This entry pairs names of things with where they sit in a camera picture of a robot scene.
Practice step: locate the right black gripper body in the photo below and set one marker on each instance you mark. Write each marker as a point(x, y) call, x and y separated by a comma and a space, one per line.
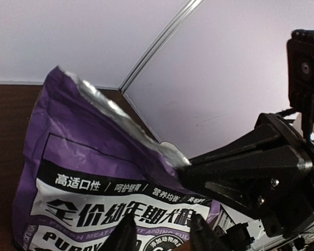
point(288, 198)

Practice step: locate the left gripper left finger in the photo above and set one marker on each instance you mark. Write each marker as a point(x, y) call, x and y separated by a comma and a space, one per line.
point(123, 237)

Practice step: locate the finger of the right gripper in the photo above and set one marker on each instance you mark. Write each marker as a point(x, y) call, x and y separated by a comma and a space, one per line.
point(256, 148)
point(232, 186)

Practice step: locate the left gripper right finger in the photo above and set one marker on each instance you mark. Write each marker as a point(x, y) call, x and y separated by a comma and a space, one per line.
point(201, 236)

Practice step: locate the purple pet food bag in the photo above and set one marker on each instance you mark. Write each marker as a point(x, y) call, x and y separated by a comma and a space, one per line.
point(87, 164)

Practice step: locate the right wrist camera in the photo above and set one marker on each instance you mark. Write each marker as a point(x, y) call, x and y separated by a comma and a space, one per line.
point(300, 55)

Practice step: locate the right aluminium frame post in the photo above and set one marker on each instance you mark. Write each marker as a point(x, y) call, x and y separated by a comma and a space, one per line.
point(184, 13)

